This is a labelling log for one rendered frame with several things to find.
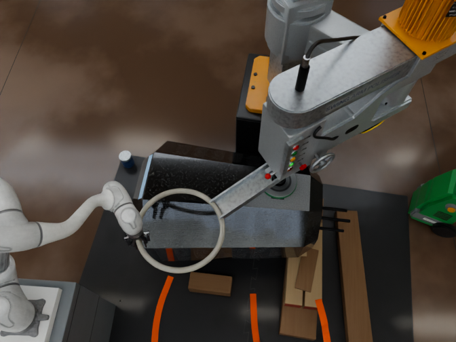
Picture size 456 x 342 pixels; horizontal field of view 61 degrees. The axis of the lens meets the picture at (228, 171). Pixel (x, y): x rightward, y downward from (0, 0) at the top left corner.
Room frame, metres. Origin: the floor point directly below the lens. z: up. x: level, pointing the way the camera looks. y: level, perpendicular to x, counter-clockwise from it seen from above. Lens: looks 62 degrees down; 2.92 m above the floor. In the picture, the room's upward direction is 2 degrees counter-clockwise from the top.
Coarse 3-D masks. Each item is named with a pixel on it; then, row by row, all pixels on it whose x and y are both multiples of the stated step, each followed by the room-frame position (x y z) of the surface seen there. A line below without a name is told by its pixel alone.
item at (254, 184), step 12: (264, 168) 1.02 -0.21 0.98; (240, 180) 0.95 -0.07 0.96; (252, 180) 0.96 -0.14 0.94; (264, 180) 0.95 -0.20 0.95; (276, 180) 0.93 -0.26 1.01; (228, 192) 0.91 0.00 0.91; (240, 192) 0.91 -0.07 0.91; (252, 192) 0.90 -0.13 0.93; (216, 204) 0.85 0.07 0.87; (228, 204) 0.84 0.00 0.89; (240, 204) 0.82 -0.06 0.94
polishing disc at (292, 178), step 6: (270, 168) 1.09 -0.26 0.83; (294, 174) 1.05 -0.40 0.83; (288, 180) 1.01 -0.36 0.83; (294, 180) 1.01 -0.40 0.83; (276, 186) 0.98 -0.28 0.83; (282, 186) 0.97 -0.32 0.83; (288, 186) 0.97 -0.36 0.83; (294, 186) 0.97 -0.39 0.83; (270, 192) 0.94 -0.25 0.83; (276, 192) 0.94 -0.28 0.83; (282, 192) 0.93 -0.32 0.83; (288, 192) 0.93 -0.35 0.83
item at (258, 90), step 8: (264, 56) 2.05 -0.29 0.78; (256, 64) 1.97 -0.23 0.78; (264, 64) 1.97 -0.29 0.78; (256, 72) 1.90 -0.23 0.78; (264, 72) 1.90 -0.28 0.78; (256, 80) 1.83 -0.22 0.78; (264, 80) 1.82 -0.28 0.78; (248, 88) 1.76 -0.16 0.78; (256, 88) 1.75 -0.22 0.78; (264, 88) 1.75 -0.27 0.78; (248, 96) 1.69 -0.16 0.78; (256, 96) 1.68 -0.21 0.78; (264, 96) 1.68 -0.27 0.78; (248, 104) 1.62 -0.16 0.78; (256, 104) 1.61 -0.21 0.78; (256, 112) 1.57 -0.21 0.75
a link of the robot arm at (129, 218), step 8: (120, 208) 0.71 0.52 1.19; (128, 208) 0.70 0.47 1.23; (120, 216) 0.66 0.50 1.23; (128, 216) 0.65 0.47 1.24; (136, 216) 0.66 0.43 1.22; (120, 224) 0.64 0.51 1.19; (128, 224) 0.62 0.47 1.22; (136, 224) 0.63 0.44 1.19; (128, 232) 0.61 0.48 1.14; (136, 232) 0.62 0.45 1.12
